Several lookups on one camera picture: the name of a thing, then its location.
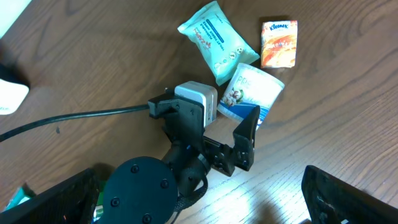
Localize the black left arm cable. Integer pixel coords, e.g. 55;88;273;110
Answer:
0;104;150;143

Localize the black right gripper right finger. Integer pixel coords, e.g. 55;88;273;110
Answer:
301;166;397;223

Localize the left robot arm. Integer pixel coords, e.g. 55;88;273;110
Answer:
98;93;261;223

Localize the orange Kleenex tissue pack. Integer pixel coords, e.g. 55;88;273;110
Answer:
261;21;298;68

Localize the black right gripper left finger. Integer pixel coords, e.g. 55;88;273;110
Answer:
1;169;100;224

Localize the white barcode scanner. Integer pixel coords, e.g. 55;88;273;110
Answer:
0;64;30;115

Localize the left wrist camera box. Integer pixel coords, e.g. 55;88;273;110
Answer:
174;81;218;127

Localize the white round tub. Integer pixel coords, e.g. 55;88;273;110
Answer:
217;63;285;127

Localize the green white wipes pack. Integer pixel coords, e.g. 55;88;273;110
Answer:
177;1;260;86

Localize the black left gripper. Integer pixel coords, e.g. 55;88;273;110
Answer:
148;93;261;177

